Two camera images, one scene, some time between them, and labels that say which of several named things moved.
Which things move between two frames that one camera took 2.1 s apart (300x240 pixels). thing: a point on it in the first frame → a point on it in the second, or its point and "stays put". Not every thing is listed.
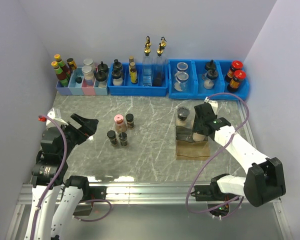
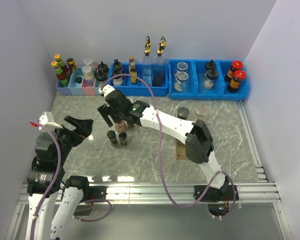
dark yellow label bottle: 71,62 stays put
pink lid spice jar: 120,125 stays put
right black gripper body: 197,125 → 110,107
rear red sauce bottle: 62,65 stays put
